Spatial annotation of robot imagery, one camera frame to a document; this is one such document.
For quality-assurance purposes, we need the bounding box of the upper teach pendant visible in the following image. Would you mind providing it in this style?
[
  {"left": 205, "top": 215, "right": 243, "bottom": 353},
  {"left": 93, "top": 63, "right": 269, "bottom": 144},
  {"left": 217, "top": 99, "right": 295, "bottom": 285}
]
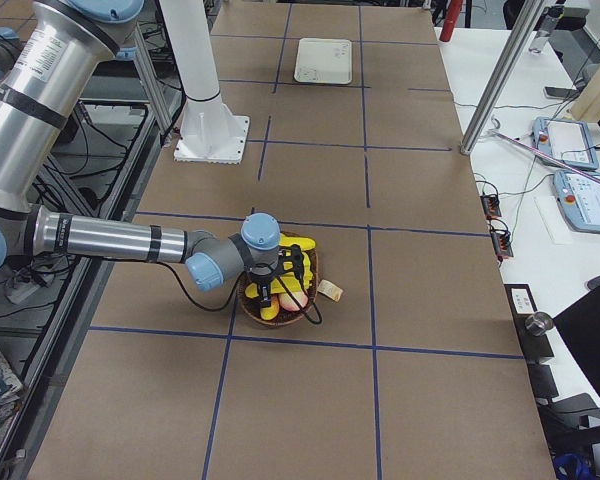
[{"left": 532, "top": 117, "right": 599, "bottom": 171}]

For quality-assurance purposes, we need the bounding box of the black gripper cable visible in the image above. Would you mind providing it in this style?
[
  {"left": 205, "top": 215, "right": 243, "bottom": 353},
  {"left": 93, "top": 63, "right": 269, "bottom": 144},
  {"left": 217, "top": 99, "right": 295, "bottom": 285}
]
[{"left": 162, "top": 244, "right": 324, "bottom": 326}]

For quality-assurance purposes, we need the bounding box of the clear water bottle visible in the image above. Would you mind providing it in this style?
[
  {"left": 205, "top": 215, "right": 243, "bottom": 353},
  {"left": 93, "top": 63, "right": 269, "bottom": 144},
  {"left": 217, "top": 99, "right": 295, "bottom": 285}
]
[{"left": 528, "top": 3, "right": 564, "bottom": 54}]

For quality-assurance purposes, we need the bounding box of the lower orange black connector box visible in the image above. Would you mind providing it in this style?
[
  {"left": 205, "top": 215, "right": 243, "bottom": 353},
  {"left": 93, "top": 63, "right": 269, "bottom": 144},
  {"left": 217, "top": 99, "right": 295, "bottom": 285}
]
[{"left": 489, "top": 228, "right": 514, "bottom": 261}]

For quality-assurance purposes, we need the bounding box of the upper orange black connector box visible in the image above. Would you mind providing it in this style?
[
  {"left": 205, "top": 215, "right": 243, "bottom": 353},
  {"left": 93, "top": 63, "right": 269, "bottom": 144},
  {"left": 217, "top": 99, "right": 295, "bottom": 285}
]
[{"left": 480, "top": 193, "right": 501, "bottom": 220}]

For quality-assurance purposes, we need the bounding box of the pink apple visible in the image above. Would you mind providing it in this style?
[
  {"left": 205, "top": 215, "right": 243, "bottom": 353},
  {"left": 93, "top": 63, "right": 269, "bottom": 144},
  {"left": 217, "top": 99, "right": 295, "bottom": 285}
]
[{"left": 278, "top": 291, "right": 309, "bottom": 312}]

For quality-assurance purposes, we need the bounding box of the yellow banana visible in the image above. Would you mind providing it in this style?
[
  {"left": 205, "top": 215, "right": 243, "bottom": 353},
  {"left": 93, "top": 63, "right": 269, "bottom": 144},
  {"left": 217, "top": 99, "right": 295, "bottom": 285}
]
[
  {"left": 245, "top": 278, "right": 312, "bottom": 299},
  {"left": 302, "top": 251, "right": 314, "bottom": 283},
  {"left": 279, "top": 234, "right": 316, "bottom": 251}
]

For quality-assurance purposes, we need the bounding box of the red yellow mango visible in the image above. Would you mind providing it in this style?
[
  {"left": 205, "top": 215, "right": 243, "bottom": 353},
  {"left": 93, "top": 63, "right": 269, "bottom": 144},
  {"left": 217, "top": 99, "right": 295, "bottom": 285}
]
[{"left": 259, "top": 296, "right": 280, "bottom": 322}]

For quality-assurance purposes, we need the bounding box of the black monitor corner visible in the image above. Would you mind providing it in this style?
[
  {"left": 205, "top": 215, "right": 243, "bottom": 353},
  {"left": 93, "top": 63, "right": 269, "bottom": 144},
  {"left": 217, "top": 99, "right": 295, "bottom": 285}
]
[{"left": 555, "top": 285, "right": 600, "bottom": 397}]

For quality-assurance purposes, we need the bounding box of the small metal cylinder weight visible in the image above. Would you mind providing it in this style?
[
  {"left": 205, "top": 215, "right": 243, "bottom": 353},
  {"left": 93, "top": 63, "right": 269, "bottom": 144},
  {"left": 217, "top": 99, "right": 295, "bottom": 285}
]
[{"left": 524, "top": 311, "right": 554, "bottom": 337}]

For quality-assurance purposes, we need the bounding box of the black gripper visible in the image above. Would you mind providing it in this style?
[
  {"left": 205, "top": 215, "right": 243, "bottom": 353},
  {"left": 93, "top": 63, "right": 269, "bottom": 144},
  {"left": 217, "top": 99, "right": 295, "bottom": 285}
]
[{"left": 247, "top": 244, "right": 305, "bottom": 306}]

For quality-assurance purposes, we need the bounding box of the teach pendant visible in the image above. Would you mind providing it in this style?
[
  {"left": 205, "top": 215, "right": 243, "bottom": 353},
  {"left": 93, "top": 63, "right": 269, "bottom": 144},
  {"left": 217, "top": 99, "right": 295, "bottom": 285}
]
[
  {"left": 532, "top": 117, "right": 599, "bottom": 171},
  {"left": 553, "top": 170, "right": 600, "bottom": 234}
]

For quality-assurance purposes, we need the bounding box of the yellow banana top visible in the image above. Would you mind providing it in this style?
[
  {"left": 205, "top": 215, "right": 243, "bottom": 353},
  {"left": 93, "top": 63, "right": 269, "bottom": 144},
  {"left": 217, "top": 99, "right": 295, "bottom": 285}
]
[{"left": 279, "top": 234, "right": 316, "bottom": 251}]

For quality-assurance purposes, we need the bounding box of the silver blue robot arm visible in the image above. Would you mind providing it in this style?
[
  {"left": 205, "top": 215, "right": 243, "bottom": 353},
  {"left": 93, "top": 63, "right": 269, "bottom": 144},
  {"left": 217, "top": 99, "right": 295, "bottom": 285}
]
[{"left": 0, "top": 1, "right": 305, "bottom": 306}]

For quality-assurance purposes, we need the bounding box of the white rectangular tray plate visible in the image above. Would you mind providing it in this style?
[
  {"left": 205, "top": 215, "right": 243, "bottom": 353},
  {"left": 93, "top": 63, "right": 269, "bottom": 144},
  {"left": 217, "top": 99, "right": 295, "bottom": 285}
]
[{"left": 294, "top": 38, "right": 353, "bottom": 85}]

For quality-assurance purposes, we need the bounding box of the paper price tag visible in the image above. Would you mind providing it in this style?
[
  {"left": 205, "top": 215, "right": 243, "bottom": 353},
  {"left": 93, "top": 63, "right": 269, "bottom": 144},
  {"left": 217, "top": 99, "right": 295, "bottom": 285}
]
[{"left": 317, "top": 279, "right": 343, "bottom": 302}]

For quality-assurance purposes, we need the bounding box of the lower teach pendant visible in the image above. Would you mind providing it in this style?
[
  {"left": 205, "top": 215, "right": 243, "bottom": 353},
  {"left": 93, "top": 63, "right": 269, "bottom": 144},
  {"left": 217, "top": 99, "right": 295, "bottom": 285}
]
[{"left": 553, "top": 170, "right": 600, "bottom": 234}]

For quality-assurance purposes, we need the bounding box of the aluminium frame post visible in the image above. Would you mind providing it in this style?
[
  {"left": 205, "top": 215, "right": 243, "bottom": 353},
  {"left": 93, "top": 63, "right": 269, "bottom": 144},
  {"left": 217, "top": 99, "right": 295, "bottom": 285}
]
[{"left": 460, "top": 0, "right": 544, "bottom": 155}]

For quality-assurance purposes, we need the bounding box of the white column pedestal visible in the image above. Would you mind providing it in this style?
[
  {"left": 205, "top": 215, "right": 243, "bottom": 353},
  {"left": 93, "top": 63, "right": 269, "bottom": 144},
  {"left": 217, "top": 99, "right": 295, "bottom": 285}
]
[{"left": 160, "top": 0, "right": 250, "bottom": 164}]

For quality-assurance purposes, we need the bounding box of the brown wicker basket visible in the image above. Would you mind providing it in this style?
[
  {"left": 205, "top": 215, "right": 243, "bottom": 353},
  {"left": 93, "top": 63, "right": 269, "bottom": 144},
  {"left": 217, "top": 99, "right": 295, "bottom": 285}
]
[{"left": 237, "top": 231, "right": 318, "bottom": 327}]

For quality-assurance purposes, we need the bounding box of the orange black connector box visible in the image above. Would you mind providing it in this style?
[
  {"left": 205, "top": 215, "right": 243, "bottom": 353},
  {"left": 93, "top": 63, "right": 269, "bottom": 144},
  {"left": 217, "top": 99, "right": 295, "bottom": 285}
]
[
  {"left": 489, "top": 228, "right": 514, "bottom": 261},
  {"left": 480, "top": 193, "right": 501, "bottom": 220}
]

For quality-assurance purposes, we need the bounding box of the black phone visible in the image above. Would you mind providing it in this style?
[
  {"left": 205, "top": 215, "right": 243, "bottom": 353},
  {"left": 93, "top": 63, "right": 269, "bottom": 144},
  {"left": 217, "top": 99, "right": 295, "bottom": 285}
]
[{"left": 543, "top": 86, "right": 580, "bottom": 101}]

